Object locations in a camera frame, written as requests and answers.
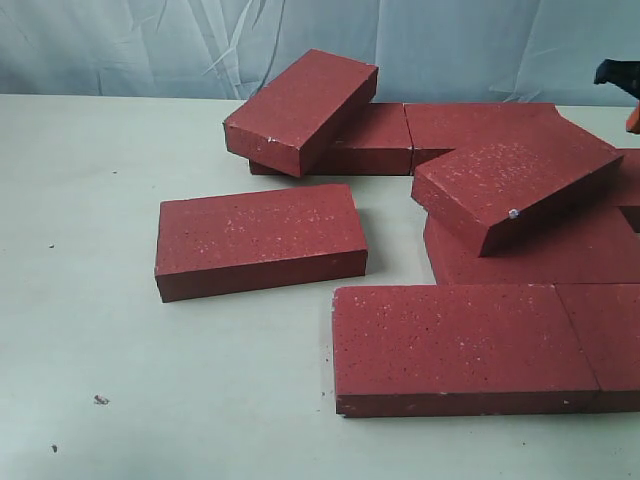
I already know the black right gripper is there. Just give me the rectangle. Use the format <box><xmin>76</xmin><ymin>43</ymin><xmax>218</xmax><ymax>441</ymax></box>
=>
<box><xmin>593</xmin><ymin>59</ymin><xmax>640</xmax><ymax>133</ymax></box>

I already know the red brick with white chip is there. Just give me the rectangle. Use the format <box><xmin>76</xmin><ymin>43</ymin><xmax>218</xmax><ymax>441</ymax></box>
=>
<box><xmin>411</xmin><ymin>141</ymin><xmax>623</xmax><ymax>257</ymax></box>

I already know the red brick middle row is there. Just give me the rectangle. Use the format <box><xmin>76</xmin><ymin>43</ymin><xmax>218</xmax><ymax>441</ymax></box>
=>
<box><xmin>424</xmin><ymin>207</ymin><xmax>639</xmax><ymax>284</ymax></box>

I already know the white backdrop cloth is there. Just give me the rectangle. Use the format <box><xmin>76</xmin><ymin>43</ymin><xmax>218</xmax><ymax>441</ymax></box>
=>
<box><xmin>1</xmin><ymin>0</ymin><xmax>639</xmax><ymax>106</ymax></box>

